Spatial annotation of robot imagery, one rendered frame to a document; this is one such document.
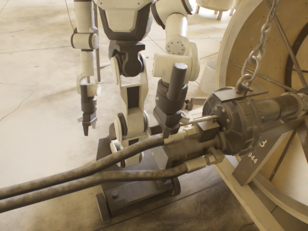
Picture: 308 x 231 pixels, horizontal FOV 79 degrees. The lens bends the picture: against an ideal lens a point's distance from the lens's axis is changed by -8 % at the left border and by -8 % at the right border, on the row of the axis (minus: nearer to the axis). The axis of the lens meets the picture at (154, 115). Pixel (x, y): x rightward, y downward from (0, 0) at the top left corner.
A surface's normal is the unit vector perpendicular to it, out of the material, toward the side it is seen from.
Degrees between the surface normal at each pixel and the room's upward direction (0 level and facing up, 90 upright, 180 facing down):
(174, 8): 87
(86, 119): 70
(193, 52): 18
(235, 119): 90
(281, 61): 74
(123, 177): 39
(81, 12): 81
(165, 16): 108
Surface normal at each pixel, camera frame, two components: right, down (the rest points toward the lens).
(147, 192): 0.11, -0.75
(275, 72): 0.41, 0.28
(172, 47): -0.06, 0.85
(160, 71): -0.04, 0.65
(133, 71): 0.43, 0.48
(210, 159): 0.30, -0.33
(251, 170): -0.91, 0.19
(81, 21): -0.16, 0.50
